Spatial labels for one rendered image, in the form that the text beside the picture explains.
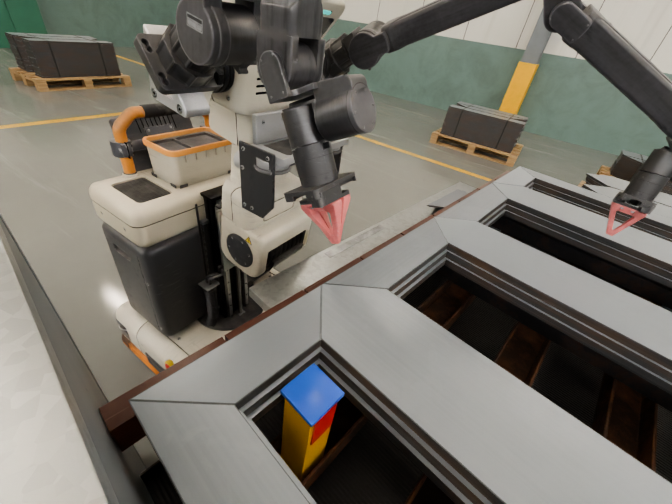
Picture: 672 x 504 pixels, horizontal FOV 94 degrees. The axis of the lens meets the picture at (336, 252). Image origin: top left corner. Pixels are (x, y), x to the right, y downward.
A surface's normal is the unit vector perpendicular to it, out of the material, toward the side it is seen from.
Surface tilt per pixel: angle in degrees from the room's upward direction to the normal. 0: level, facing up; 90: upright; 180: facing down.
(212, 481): 0
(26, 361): 0
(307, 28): 90
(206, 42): 90
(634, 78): 103
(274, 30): 90
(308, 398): 0
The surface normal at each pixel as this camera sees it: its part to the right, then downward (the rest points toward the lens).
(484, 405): 0.14, -0.79
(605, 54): -0.42, 0.73
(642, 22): -0.56, 0.43
